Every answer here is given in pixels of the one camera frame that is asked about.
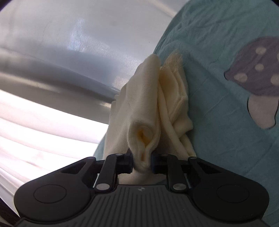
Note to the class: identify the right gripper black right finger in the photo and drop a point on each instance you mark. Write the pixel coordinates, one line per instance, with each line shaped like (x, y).
(173, 169)

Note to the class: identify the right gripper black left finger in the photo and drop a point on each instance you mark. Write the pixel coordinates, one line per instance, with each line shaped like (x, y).
(110, 168)

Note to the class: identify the cream knit sweater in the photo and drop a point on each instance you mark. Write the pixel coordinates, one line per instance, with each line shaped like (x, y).
(151, 113)

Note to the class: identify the white sheer curtain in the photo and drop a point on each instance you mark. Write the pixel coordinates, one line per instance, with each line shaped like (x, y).
(36, 140)

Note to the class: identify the grey blackout curtain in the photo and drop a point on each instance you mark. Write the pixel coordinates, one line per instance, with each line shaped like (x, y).
(75, 56)

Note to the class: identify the teal printed bed sheet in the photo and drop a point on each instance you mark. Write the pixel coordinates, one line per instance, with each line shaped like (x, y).
(230, 59)

